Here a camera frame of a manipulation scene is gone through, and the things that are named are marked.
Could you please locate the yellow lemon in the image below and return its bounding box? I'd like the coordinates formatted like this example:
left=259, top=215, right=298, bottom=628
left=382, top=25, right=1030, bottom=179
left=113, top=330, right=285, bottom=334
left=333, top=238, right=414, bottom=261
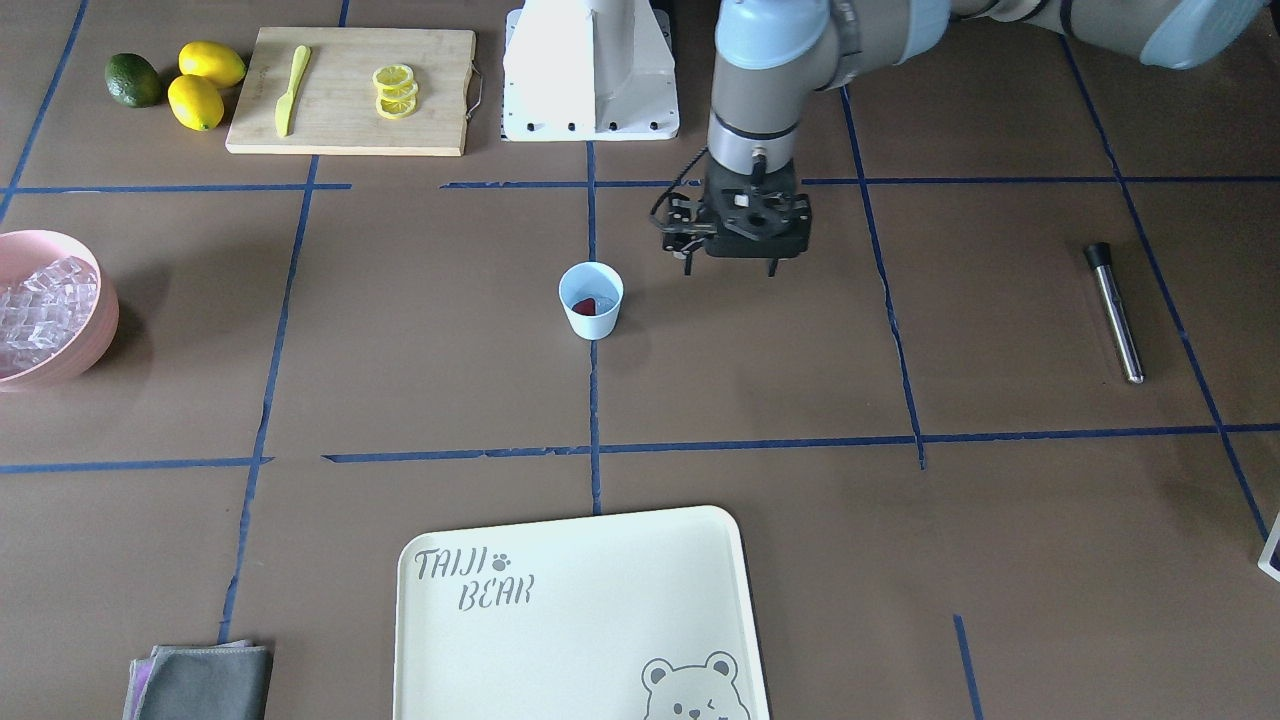
left=166, top=76, right=225, bottom=132
left=178, top=41, right=247, bottom=88

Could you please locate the green avocado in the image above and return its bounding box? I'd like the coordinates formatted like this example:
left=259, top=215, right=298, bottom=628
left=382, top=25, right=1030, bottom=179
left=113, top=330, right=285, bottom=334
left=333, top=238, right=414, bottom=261
left=104, top=53, right=165, bottom=109

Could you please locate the grey folded cloth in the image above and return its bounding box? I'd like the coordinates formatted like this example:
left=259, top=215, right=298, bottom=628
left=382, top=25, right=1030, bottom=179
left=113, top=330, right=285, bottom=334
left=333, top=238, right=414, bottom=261
left=122, top=641, right=273, bottom=719

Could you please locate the cream bear serving tray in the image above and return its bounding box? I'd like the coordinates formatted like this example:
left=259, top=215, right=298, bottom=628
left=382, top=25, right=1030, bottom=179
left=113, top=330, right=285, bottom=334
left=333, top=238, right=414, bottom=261
left=392, top=505, right=771, bottom=719

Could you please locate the pink bowl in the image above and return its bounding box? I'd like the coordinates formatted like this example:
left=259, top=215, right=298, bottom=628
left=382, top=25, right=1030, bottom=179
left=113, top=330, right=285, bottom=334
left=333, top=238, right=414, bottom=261
left=1, top=229, right=120, bottom=393

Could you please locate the yellow plastic knife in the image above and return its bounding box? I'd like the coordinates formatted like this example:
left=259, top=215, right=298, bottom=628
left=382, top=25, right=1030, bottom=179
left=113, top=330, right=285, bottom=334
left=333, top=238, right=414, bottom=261
left=274, top=45, right=312, bottom=138

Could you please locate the lemon slices stack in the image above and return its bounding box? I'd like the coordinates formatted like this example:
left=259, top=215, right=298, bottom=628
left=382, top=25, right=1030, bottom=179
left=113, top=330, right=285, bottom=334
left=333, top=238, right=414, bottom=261
left=371, top=64, right=419, bottom=120

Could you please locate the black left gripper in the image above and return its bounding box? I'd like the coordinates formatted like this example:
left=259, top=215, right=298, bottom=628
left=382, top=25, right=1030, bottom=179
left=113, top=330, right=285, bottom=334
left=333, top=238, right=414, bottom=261
left=650, top=160, right=813, bottom=278

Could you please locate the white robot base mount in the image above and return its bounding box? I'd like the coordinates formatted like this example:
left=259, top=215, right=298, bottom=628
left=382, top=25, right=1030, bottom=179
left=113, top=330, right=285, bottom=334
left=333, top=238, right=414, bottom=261
left=500, top=1, right=681, bottom=143

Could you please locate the light blue plastic cup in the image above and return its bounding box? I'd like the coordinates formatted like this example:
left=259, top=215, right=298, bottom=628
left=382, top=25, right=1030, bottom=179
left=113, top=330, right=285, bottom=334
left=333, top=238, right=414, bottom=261
left=558, top=263, right=625, bottom=341

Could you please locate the bamboo cutting board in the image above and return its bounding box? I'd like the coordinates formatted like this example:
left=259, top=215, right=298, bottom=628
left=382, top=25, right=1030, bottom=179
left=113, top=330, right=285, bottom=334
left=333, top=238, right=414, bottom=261
left=225, top=26, right=477, bottom=158

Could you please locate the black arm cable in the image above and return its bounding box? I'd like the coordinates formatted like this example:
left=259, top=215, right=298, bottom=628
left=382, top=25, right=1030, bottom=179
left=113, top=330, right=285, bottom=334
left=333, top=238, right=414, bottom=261
left=650, top=145, right=709, bottom=225

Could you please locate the steel muddler with black tip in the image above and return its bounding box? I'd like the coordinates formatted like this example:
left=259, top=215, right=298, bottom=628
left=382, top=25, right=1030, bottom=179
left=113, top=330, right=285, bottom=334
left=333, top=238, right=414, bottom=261
left=1083, top=242, right=1146, bottom=386

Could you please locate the pile of ice cubes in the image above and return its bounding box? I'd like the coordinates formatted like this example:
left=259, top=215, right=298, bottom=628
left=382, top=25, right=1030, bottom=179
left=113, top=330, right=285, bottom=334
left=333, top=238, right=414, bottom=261
left=1, top=256, right=100, bottom=377

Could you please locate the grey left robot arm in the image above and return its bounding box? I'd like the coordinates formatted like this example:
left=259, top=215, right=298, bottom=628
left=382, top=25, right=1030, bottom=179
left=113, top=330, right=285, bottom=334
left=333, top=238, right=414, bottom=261
left=649, top=1, right=1262, bottom=270

